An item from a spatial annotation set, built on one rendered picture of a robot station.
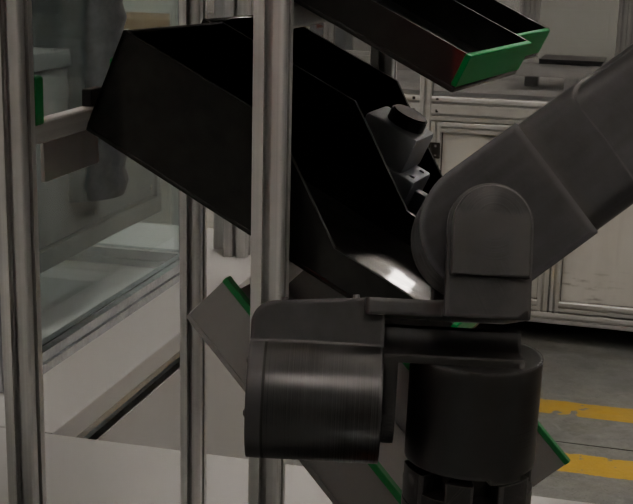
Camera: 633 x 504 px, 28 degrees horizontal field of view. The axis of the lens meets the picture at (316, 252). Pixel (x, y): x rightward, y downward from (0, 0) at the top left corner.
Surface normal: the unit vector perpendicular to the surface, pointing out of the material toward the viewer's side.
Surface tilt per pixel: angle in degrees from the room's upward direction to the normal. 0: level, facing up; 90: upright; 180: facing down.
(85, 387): 0
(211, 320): 90
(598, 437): 0
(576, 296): 90
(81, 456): 0
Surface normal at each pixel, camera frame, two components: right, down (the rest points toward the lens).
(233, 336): -0.42, 0.21
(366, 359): 0.01, -0.65
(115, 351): 0.02, -0.97
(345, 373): 0.00, -0.47
